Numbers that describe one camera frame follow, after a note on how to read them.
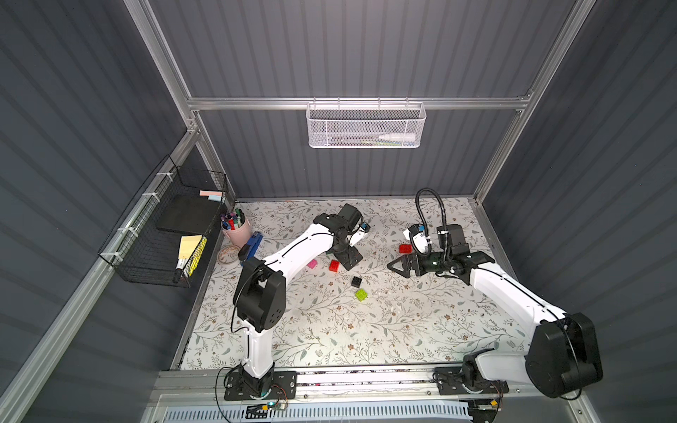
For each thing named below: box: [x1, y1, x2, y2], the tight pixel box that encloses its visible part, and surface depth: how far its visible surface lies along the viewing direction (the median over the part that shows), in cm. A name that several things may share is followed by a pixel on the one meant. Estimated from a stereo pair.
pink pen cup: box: [221, 209, 253, 248], surface depth 100 cm
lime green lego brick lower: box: [355, 289, 369, 303], surface depth 92 cm
